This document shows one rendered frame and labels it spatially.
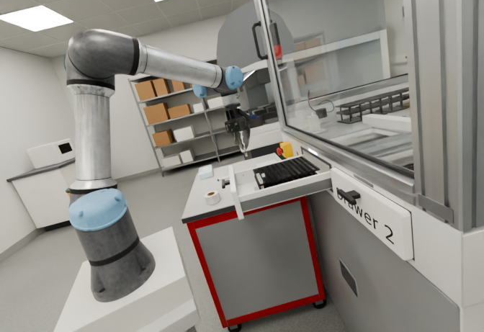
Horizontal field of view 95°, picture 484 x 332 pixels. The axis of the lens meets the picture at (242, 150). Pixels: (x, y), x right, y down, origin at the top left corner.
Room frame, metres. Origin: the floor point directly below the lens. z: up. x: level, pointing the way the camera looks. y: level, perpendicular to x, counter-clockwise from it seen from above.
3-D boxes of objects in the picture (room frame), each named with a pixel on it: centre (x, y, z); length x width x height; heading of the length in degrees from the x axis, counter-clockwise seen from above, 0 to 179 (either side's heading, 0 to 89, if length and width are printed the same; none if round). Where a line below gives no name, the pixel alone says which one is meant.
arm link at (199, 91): (0.92, 0.06, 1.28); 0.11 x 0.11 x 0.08; 40
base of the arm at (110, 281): (0.51, 0.38, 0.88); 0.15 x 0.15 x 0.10
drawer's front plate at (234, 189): (0.81, 0.06, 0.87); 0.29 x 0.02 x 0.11; 2
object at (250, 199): (0.82, -0.15, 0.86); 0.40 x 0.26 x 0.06; 92
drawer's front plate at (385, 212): (0.50, -0.27, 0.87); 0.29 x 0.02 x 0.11; 2
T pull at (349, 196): (0.50, -0.24, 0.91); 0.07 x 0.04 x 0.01; 2
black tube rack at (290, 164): (0.82, -0.14, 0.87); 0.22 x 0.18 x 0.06; 92
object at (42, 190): (3.58, 2.83, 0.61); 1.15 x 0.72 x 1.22; 1
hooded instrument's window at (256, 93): (2.54, -0.55, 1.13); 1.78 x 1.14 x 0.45; 2
